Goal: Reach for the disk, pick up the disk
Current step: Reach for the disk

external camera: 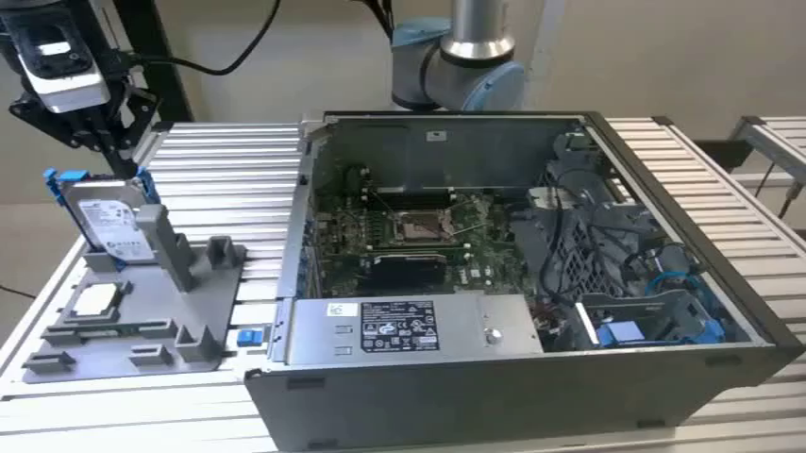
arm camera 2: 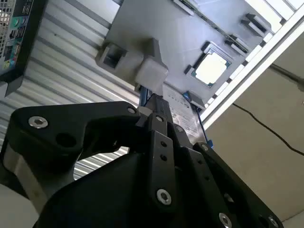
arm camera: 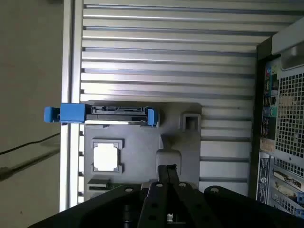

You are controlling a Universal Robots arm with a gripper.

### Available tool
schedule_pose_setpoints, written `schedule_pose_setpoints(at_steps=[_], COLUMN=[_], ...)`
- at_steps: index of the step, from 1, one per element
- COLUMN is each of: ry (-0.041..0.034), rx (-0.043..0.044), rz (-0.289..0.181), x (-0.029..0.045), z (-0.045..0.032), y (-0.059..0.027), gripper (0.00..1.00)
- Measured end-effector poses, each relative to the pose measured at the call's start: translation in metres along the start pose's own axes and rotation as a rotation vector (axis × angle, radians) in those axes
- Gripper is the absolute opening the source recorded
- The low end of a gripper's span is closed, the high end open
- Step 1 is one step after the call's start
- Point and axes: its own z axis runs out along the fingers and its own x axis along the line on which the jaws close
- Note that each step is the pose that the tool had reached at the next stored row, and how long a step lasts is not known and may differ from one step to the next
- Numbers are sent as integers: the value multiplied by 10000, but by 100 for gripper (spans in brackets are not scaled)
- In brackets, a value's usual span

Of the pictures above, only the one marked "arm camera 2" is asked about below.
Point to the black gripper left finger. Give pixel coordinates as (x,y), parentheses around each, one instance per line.
(59,123)

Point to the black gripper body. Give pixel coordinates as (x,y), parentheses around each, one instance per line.
(107,202)

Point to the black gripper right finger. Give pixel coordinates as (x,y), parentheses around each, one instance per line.
(213,180)

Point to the hard disk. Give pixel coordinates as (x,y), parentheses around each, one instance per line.
(183,111)

